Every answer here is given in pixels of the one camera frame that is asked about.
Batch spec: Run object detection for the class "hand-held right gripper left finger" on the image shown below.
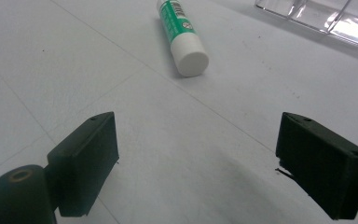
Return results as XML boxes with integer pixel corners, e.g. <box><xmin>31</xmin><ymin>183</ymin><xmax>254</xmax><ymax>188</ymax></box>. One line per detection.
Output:
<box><xmin>46</xmin><ymin>111</ymin><xmax>120</xmax><ymax>217</ymax></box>

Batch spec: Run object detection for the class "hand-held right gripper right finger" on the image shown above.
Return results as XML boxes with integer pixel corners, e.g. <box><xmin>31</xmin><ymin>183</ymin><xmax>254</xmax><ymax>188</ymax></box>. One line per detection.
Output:
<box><xmin>275</xmin><ymin>112</ymin><xmax>358</xmax><ymax>220</ymax></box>

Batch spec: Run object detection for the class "clear acrylic organizer tray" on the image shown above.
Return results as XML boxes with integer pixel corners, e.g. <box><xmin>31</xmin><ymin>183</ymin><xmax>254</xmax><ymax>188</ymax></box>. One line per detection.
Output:
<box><xmin>254</xmin><ymin>0</ymin><xmax>358</xmax><ymax>50</ymax></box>

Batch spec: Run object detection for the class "green and white glue stick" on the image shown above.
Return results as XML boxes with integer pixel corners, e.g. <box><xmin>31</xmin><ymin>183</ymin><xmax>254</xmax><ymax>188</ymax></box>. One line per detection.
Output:
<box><xmin>156</xmin><ymin>0</ymin><xmax>210</xmax><ymax>78</ymax></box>

